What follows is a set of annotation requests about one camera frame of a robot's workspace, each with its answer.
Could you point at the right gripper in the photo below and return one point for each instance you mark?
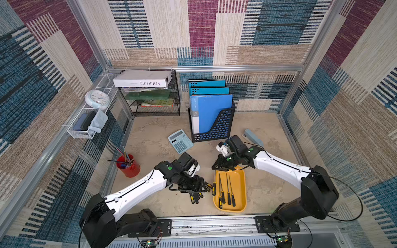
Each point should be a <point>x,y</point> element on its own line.
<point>224,163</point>

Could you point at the black wire shelf rack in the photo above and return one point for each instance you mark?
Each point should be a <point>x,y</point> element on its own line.
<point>165,107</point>

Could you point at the white round clock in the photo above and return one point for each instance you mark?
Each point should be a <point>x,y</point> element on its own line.
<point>97,99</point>

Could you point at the grey blue stapler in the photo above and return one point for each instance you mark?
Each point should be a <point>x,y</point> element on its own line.
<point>252,138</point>

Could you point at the red pen cup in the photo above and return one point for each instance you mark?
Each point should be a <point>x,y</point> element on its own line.
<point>129,167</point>

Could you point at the yellow plastic storage tray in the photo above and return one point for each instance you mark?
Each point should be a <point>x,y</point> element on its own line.
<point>239,189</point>

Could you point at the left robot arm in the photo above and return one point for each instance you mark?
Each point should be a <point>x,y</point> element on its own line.
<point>106,218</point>

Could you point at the blue folder front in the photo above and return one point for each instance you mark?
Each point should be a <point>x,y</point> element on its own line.
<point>204,109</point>

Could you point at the dark object in basket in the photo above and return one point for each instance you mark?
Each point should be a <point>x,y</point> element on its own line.
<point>84,121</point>

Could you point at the green book on shelf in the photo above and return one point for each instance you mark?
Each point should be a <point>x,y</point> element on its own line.
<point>148,95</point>

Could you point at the teal folder back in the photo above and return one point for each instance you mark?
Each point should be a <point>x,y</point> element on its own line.
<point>207,83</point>

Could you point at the teal folder middle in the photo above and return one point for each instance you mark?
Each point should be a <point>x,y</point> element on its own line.
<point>209,91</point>

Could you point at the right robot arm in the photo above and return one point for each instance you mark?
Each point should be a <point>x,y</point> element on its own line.
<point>318,192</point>

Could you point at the white folio box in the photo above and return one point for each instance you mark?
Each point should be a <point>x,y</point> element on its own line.
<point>143,78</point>

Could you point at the black mesh file holder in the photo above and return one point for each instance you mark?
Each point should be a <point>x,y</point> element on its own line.
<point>221,128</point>

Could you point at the white wire wall basket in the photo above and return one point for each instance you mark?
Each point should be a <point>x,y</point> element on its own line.
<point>106,85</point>

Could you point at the teal folder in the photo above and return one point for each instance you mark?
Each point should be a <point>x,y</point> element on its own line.
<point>209,91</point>
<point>207,83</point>

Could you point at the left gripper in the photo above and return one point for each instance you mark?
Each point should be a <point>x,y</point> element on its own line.
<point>195,187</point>

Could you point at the light blue cloth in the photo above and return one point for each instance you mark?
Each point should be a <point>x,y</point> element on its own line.
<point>97,123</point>

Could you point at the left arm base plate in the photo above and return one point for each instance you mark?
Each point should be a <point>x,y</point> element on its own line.
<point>155,229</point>

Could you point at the light blue calculator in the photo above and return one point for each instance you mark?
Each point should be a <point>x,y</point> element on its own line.
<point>180,141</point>

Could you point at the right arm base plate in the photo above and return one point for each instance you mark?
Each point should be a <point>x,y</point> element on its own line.
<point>266,224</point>

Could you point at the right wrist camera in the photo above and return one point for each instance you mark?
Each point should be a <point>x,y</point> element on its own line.
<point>223,149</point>

